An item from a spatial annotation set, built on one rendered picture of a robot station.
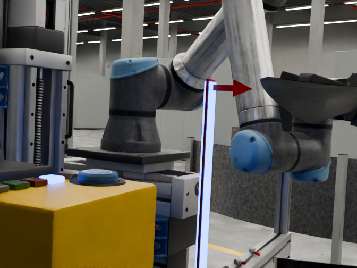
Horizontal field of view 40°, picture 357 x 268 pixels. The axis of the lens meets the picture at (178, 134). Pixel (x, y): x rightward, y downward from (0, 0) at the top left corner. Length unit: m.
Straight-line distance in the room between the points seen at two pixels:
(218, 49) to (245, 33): 0.27
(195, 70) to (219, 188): 1.74
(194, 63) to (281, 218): 0.43
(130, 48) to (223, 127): 3.95
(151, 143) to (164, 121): 10.06
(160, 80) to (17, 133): 0.38
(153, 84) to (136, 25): 6.29
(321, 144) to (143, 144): 0.43
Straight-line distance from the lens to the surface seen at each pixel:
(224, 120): 10.73
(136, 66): 1.19
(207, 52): 1.19
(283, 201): 1.22
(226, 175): 2.84
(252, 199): 2.72
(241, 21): 0.92
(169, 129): 11.15
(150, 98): 1.21
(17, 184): 0.45
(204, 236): 0.73
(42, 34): 1.08
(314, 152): 0.94
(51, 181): 0.48
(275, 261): 0.95
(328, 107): 0.73
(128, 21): 7.50
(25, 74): 1.06
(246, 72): 0.89
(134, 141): 1.19
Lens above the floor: 1.15
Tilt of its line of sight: 3 degrees down
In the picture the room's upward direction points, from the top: 3 degrees clockwise
